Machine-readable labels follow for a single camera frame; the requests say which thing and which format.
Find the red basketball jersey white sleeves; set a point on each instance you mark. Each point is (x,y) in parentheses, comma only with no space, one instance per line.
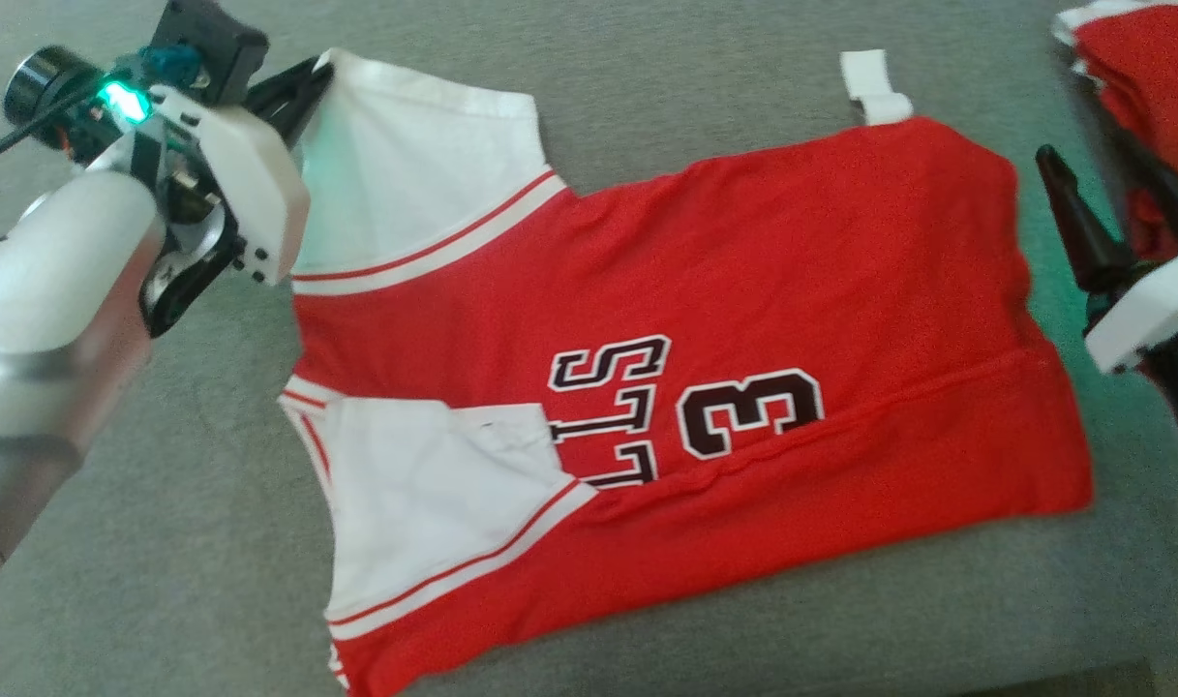
(743,290)

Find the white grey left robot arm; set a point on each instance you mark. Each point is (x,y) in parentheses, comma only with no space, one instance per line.
(46,290)

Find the pile of red clothing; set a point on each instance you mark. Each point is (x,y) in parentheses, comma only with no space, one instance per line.
(1160,77)

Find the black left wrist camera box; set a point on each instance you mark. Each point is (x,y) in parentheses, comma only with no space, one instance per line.
(211,44)

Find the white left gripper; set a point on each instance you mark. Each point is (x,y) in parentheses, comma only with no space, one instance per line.
(250,184)

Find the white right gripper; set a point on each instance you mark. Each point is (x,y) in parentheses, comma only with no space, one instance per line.
(1160,310)

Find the grey fabric sofa seat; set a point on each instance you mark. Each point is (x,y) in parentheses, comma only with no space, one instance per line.
(211,542)

